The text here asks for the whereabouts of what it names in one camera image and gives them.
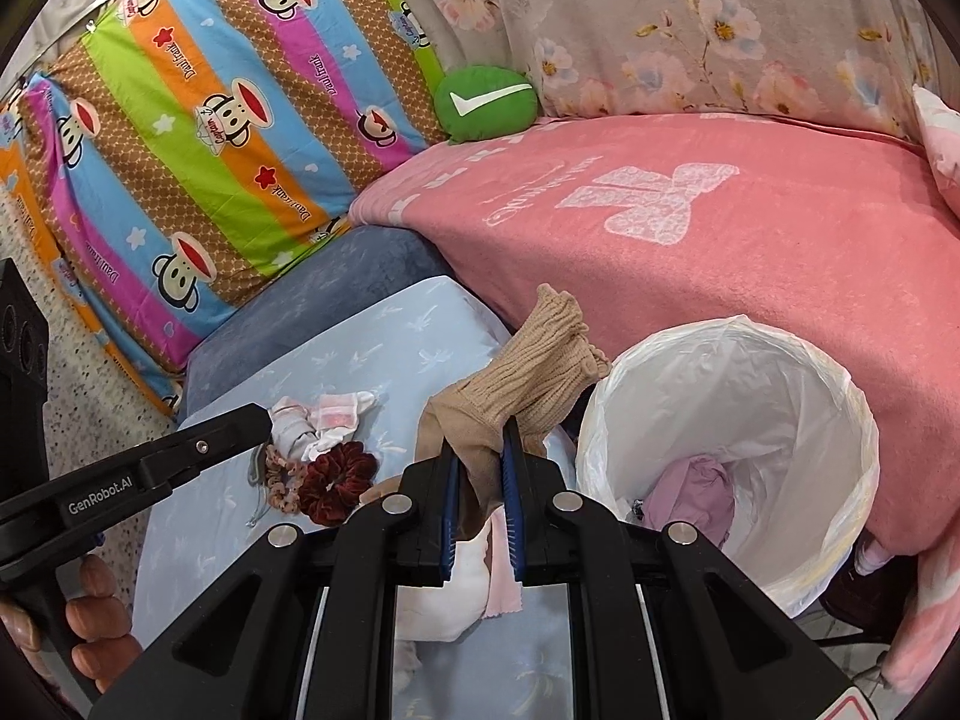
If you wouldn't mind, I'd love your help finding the white and pink cloth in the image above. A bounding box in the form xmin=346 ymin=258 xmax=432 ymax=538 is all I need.
xmin=304 ymin=390 xmax=376 ymax=445

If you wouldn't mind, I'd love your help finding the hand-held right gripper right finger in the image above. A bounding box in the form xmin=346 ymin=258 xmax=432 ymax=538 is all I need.
xmin=501 ymin=417 xmax=856 ymax=720

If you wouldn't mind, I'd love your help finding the large striped monkey print pillow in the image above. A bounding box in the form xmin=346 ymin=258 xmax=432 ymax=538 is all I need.
xmin=22 ymin=0 xmax=451 ymax=376

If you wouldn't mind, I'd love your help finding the dark red velvet scrunchie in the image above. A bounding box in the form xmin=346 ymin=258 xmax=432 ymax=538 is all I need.
xmin=300 ymin=441 xmax=377 ymax=527

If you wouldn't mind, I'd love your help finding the green check mark cushion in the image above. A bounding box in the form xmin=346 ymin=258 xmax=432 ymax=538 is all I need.
xmin=433 ymin=66 xmax=537 ymax=145

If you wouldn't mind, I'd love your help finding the purple cloth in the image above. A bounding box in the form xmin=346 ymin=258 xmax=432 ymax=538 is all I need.
xmin=646 ymin=456 xmax=736 ymax=548

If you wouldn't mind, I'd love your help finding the cream trash bin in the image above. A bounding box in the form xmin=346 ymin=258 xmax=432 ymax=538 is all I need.
xmin=576 ymin=319 xmax=880 ymax=620

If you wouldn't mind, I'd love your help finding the pink printed pillow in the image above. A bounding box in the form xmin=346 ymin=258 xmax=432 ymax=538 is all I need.
xmin=911 ymin=84 xmax=960 ymax=196

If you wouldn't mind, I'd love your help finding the small pink cloth piece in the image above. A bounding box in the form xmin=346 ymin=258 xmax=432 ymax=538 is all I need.
xmin=484 ymin=514 xmax=526 ymax=617

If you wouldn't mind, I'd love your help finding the pink brown patterned scrunchie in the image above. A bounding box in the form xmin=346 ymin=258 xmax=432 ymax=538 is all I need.
xmin=262 ymin=444 xmax=308 ymax=515

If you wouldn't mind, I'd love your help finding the person's left hand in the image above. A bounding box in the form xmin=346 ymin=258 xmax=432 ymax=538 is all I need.
xmin=0 ymin=553 xmax=145 ymax=687

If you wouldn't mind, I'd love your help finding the white sock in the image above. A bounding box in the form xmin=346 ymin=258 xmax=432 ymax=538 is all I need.
xmin=268 ymin=401 xmax=320 ymax=462

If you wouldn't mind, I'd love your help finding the pink blanket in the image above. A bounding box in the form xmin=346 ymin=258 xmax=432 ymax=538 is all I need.
xmin=349 ymin=111 xmax=960 ymax=698

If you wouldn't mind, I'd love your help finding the white plastic bin liner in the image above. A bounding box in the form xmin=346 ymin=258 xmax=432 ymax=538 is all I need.
xmin=576 ymin=319 xmax=880 ymax=620

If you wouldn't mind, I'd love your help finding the beige knit sock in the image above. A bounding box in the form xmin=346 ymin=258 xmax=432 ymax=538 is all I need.
xmin=420 ymin=283 xmax=612 ymax=541

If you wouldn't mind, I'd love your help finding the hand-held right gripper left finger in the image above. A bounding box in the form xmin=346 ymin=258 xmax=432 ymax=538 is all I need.
xmin=88 ymin=441 xmax=462 ymax=720

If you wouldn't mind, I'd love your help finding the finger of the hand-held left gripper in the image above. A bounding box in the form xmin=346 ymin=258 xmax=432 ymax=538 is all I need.
xmin=139 ymin=403 xmax=272 ymax=492

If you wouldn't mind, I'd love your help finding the grey floral cover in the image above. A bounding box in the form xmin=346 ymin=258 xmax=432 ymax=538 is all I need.
xmin=390 ymin=0 xmax=946 ymax=140

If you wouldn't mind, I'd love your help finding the blue grey upholstered stool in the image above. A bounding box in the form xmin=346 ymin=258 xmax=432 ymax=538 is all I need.
xmin=184 ymin=225 xmax=451 ymax=421

